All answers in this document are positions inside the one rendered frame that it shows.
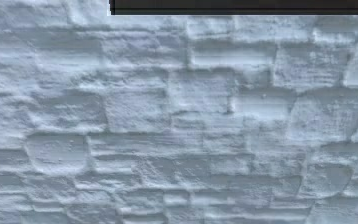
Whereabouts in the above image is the dark framed wall picture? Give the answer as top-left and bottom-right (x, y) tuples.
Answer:
(108, 0), (358, 17)

